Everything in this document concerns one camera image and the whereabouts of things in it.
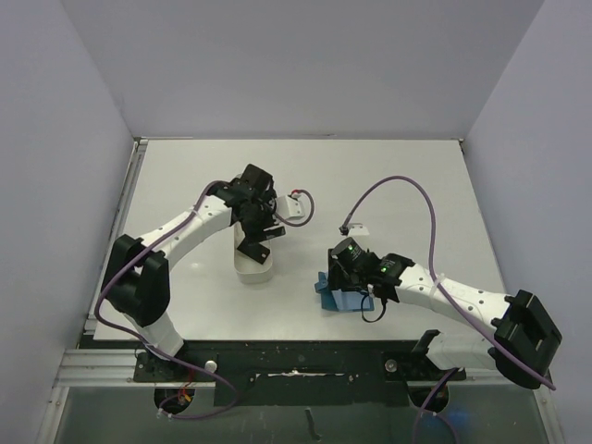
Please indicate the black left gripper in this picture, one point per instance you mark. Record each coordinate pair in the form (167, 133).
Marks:
(268, 201)

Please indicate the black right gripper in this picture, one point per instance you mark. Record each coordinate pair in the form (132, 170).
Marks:
(334, 278)

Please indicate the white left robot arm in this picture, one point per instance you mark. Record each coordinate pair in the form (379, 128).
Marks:
(136, 281)

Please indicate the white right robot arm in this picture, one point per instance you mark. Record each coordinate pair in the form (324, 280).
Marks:
(517, 338)

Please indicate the white card tray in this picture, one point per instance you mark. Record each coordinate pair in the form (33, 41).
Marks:
(247, 270)

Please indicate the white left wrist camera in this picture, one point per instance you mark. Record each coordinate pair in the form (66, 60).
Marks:
(289, 209)

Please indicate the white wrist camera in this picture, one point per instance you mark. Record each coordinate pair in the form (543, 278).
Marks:
(354, 229)
(289, 209)

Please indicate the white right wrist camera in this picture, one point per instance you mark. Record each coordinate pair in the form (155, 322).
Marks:
(354, 229)

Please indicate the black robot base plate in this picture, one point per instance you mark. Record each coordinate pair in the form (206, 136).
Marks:
(300, 373)

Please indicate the aluminium frame rail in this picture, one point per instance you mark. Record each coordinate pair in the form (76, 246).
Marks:
(95, 369)

